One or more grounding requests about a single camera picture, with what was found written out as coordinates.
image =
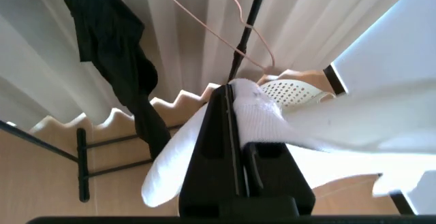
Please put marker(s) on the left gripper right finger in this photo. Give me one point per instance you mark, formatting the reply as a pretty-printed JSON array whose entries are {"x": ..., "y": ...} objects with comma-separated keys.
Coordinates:
[{"x": 279, "y": 176}]

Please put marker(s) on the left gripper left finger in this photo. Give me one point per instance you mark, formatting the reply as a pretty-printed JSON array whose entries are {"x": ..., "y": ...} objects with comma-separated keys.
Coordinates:
[{"x": 211, "y": 176}]

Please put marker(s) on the white garment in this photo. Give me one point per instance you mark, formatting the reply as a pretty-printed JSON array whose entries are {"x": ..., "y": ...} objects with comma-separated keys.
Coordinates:
[{"x": 259, "y": 115}]

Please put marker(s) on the black shorts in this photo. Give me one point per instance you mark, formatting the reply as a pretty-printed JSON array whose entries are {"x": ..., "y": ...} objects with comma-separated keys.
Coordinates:
[{"x": 109, "y": 47}]

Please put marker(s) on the white laundry basket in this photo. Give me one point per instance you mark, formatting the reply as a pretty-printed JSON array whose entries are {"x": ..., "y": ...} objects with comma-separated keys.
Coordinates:
[{"x": 289, "y": 91}]

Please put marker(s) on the black clothes rack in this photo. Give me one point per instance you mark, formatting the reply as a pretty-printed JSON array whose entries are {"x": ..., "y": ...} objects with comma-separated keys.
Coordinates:
[{"x": 82, "y": 166}]

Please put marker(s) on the pink clothes hanger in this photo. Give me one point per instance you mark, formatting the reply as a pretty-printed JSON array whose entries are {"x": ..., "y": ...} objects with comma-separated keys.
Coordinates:
[{"x": 204, "y": 22}]

